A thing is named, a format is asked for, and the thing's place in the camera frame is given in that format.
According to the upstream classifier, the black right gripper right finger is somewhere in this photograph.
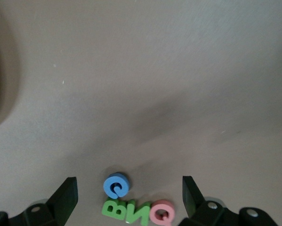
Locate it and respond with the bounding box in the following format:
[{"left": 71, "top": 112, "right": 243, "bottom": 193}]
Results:
[{"left": 178, "top": 176, "right": 279, "bottom": 226}]

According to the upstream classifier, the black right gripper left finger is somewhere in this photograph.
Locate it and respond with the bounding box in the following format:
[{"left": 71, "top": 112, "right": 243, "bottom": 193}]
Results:
[{"left": 0, "top": 177, "right": 79, "bottom": 226}]

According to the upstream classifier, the pink letter Q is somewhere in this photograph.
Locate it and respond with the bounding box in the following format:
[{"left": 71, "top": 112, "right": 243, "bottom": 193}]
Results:
[{"left": 149, "top": 199, "right": 176, "bottom": 226}]

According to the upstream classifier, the green capital letter B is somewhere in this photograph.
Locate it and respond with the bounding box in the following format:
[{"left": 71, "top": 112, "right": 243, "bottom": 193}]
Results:
[{"left": 101, "top": 197, "right": 127, "bottom": 221}]

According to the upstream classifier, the brown table cover mat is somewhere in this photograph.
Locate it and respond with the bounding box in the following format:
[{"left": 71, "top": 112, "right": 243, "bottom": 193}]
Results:
[{"left": 0, "top": 0, "right": 282, "bottom": 226}]

